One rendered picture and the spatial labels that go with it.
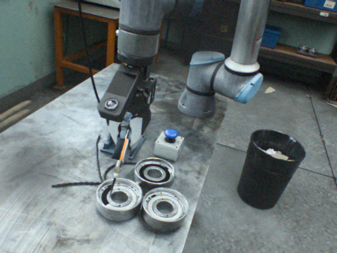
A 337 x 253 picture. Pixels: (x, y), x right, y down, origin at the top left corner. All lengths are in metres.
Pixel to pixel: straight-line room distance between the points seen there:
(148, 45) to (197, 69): 0.56
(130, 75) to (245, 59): 0.52
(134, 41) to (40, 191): 0.42
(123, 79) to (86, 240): 0.33
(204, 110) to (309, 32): 3.59
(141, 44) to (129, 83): 0.07
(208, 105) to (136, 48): 0.64
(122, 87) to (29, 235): 0.35
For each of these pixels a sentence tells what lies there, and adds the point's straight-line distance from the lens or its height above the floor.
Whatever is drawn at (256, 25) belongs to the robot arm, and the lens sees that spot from 0.97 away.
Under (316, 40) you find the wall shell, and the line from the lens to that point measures 4.66.
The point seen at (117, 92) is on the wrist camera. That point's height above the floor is 1.09.
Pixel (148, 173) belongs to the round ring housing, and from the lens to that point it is 0.80.
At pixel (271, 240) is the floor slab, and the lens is 1.93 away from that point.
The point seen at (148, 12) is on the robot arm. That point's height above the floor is 1.23.
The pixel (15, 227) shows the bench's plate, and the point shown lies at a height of 0.80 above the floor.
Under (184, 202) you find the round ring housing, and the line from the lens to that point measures 0.72.
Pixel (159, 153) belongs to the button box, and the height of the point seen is 0.81.
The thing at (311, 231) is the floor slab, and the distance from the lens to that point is 2.12.
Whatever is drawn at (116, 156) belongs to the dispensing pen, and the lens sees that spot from 0.65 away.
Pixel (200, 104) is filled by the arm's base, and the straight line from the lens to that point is 1.13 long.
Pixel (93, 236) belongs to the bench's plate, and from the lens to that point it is 0.67.
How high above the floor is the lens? 1.33
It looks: 31 degrees down
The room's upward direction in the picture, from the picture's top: 10 degrees clockwise
